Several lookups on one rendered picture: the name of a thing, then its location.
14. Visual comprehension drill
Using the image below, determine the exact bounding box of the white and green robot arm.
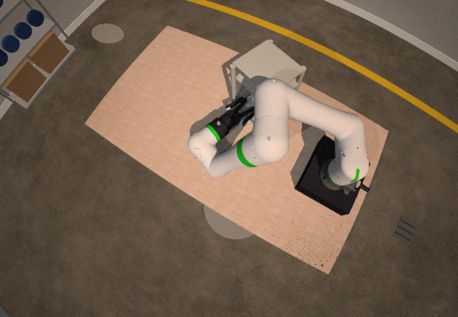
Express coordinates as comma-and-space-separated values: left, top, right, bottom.
188, 78, 370, 195

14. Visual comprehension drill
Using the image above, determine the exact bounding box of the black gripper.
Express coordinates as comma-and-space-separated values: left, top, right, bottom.
220, 94, 254, 130

